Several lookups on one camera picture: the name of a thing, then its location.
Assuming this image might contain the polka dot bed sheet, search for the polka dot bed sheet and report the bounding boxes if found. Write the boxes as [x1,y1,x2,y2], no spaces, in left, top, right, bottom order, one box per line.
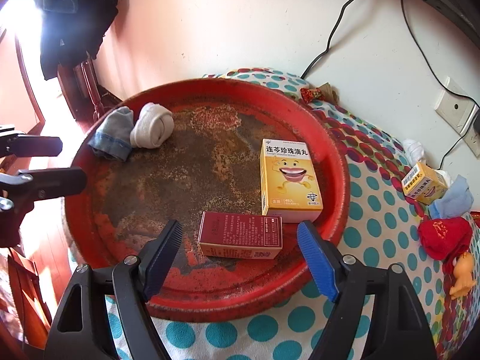
[104,67,480,360]

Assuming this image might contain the orange rubber toy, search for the orange rubber toy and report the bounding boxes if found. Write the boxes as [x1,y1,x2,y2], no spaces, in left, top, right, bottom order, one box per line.
[449,252,476,299]

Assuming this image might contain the adapter cable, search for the adapter cable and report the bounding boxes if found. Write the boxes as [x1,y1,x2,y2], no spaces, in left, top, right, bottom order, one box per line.
[398,0,480,171]

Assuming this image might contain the dark red small box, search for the dark red small box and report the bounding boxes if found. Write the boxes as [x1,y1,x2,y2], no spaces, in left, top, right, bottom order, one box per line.
[198,211,283,260]

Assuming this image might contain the black cable on wall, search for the black cable on wall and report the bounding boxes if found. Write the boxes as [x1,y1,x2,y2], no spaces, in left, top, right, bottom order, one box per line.
[299,0,374,81]

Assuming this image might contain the white wall socket plate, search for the white wall socket plate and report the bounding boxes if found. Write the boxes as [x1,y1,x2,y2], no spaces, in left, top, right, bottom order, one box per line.
[434,89,479,158]

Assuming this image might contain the red round tray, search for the red round tray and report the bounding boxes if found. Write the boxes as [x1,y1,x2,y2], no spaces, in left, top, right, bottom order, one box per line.
[64,78,350,323]

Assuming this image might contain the red sock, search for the red sock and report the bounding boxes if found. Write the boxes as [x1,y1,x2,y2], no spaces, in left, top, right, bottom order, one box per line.
[418,217,473,261]

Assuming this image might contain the dark wooden furniture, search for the dark wooden furniture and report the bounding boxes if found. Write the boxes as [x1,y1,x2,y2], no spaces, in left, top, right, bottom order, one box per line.
[57,56,122,131]

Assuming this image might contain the light blue sock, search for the light blue sock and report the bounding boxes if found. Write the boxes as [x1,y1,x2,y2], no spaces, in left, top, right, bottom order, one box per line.
[428,175,473,219]

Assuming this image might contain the grey blue sock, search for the grey blue sock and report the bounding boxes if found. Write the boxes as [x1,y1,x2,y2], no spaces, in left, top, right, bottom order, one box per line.
[88,106,134,162]

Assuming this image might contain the yellow medicine box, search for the yellow medicine box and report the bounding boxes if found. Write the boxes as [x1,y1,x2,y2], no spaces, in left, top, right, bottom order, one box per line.
[259,138,323,224]
[401,162,448,205]

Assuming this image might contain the dark hanging clothes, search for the dark hanging clothes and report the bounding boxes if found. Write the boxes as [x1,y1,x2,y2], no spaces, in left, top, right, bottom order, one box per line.
[33,0,118,80]

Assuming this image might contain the red candy wrapper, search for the red candy wrapper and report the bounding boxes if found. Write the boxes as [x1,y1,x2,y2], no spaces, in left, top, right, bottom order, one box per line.
[300,88,326,104]

